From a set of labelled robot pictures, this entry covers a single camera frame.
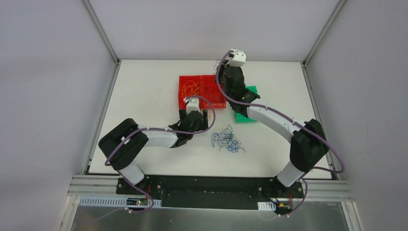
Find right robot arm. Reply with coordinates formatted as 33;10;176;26
217;65;329;197

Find coloured wire bundle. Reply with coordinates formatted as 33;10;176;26
211;125;247;154

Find green plastic bin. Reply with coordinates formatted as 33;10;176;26
234;85;259;124

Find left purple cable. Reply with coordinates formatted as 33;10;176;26
104;95;217;214

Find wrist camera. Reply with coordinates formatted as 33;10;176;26
227;49;247;67
184;97;201;115

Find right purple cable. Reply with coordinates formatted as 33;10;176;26
215;51;346;218

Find yellow wires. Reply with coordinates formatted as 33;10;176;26
181;79;201;101

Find red plastic bin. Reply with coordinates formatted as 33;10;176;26
178;75;226;109

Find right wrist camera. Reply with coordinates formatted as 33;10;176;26
227;49;247;67

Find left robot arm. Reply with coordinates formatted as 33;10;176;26
98;109;208;195

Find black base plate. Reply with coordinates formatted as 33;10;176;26
137;175;304;210

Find purple cable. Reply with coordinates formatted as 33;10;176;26
104;95;217;214
215;51;346;218

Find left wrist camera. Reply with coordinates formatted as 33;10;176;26
184;97;201;115

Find thin black wire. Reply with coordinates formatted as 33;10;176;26
204;83;225;104

